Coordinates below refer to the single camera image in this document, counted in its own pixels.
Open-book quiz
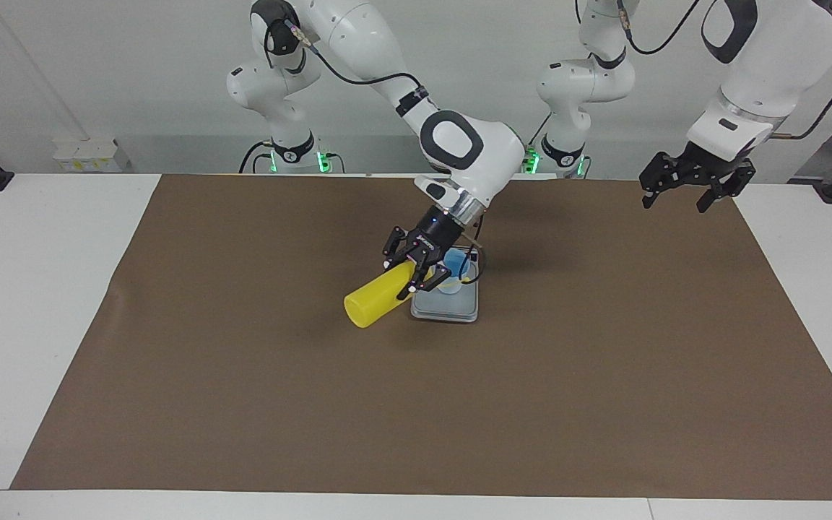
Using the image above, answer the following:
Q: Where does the light blue plastic cup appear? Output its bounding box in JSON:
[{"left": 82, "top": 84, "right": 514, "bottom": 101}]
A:
[{"left": 438, "top": 249, "right": 476, "bottom": 293}]

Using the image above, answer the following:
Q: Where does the brown table mat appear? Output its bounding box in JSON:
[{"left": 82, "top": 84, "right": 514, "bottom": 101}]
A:
[{"left": 10, "top": 173, "right": 832, "bottom": 501}]

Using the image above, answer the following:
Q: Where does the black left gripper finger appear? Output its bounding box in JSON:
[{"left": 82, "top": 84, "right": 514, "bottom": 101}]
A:
[
  {"left": 698, "top": 162, "right": 756, "bottom": 213},
  {"left": 640, "top": 152, "right": 685, "bottom": 209}
]

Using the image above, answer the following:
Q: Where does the black base power cable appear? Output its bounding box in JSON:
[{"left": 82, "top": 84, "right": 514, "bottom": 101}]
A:
[{"left": 239, "top": 139, "right": 276, "bottom": 174}]

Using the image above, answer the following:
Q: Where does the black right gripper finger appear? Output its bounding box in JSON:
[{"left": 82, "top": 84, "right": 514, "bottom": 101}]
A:
[
  {"left": 382, "top": 225, "right": 418, "bottom": 272},
  {"left": 398, "top": 262, "right": 453, "bottom": 301}
]

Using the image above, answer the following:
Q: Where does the silver digital kitchen scale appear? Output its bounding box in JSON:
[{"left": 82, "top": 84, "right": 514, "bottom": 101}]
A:
[{"left": 410, "top": 243, "right": 480, "bottom": 324}]

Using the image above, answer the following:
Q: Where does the white wall socket box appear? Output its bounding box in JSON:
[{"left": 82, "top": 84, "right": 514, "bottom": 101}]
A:
[{"left": 53, "top": 137, "right": 129, "bottom": 173}]

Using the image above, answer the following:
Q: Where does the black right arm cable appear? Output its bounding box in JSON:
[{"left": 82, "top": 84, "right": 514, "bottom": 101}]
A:
[{"left": 282, "top": 18, "right": 490, "bottom": 284}]

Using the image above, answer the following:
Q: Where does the yellow squeeze bottle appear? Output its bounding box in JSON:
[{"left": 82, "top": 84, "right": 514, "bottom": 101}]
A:
[{"left": 344, "top": 259, "right": 480, "bottom": 329}]

